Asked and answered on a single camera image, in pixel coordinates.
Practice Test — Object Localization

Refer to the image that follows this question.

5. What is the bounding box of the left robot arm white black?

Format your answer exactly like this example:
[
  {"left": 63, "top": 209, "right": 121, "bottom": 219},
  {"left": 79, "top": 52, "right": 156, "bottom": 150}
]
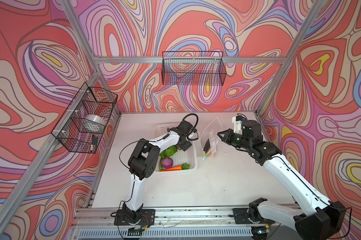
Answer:
[{"left": 116, "top": 119, "right": 198, "bottom": 225}]

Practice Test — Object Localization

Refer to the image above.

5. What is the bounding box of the aluminium front rail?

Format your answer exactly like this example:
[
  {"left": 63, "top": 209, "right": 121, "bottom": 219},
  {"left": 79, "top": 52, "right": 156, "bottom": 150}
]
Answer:
[{"left": 65, "top": 206, "right": 300, "bottom": 240}]

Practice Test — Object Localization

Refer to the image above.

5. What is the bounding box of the green toy pepper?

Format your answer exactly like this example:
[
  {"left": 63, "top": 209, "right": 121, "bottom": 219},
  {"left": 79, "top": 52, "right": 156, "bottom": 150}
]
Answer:
[{"left": 181, "top": 163, "right": 190, "bottom": 170}]

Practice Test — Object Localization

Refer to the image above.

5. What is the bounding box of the dark toy eggplant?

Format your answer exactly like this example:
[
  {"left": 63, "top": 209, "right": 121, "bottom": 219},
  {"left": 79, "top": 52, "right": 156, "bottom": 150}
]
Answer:
[{"left": 203, "top": 139, "right": 210, "bottom": 153}]

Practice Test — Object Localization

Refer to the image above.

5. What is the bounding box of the black wire basket left wall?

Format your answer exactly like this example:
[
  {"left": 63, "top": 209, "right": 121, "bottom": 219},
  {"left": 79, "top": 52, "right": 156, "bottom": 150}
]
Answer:
[{"left": 51, "top": 83, "right": 118, "bottom": 154}]

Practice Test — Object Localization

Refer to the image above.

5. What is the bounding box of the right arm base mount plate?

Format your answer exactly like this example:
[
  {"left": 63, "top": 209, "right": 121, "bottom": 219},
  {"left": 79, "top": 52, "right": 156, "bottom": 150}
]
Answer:
[{"left": 231, "top": 208, "right": 275, "bottom": 225}]

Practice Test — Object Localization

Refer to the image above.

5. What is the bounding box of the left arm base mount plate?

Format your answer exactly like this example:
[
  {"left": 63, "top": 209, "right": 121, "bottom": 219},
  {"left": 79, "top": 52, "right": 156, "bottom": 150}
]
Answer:
[{"left": 114, "top": 209, "right": 156, "bottom": 226}]

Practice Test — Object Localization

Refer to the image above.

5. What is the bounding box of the white plastic perforated basket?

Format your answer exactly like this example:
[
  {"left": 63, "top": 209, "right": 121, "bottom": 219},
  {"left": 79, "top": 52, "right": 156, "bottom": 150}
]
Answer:
[{"left": 154, "top": 123, "right": 197, "bottom": 175}]

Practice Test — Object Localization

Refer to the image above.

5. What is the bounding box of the green toy lettuce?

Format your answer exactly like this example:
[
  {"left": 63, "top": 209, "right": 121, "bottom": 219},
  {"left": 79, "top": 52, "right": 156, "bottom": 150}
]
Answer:
[{"left": 160, "top": 146, "right": 178, "bottom": 159}]

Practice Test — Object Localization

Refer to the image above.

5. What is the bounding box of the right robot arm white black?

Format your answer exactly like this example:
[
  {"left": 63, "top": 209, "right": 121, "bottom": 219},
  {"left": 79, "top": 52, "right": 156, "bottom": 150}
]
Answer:
[{"left": 217, "top": 116, "right": 347, "bottom": 240}]

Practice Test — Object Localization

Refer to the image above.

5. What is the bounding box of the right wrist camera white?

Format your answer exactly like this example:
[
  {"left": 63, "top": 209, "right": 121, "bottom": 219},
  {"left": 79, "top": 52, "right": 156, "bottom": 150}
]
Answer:
[{"left": 232, "top": 115, "right": 244, "bottom": 134}]

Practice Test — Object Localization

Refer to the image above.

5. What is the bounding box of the purple toy onion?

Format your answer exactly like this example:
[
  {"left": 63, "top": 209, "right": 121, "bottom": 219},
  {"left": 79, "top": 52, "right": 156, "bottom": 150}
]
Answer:
[{"left": 161, "top": 157, "right": 174, "bottom": 170}]

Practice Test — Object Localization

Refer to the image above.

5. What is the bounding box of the small black device in basket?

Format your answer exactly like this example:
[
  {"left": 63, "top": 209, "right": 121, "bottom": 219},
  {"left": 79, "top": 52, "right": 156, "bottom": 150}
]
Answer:
[{"left": 91, "top": 135, "right": 99, "bottom": 146}]

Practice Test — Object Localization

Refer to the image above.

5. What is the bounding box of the black wire basket wall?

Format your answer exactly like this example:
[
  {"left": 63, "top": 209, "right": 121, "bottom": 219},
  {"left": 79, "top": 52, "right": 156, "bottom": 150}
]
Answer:
[
  {"left": 51, "top": 83, "right": 118, "bottom": 154},
  {"left": 162, "top": 50, "right": 226, "bottom": 86}
]

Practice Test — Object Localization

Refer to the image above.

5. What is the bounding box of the orange toy carrot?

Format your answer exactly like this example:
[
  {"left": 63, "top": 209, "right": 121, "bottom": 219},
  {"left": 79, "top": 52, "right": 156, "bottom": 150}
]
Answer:
[{"left": 161, "top": 166, "right": 183, "bottom": 172}]

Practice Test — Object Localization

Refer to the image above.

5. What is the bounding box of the clear zip top bag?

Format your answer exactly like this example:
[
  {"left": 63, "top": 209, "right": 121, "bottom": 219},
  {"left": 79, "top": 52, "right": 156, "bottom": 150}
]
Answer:
[{"left": 200, "top": 117, "right": 222, "bottom": 161}]

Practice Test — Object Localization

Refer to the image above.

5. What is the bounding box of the white roll in basket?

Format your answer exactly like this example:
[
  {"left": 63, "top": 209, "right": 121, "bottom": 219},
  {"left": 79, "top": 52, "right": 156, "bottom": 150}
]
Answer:
[{"left": 85, "top": 114, "right": 106, "bottom": 126}]

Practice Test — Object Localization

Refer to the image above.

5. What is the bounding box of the black wire basket back wall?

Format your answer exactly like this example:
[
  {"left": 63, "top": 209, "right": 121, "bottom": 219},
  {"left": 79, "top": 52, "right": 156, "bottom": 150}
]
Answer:
[{"left": 162, "top": 50, "right": 226, "bottom": 86}]

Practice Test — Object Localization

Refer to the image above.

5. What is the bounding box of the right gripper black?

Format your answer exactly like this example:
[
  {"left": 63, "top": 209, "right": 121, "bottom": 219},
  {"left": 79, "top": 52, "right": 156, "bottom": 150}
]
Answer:
[{"left": 217, "top": 128, "right": 251, "bottom": 150}]

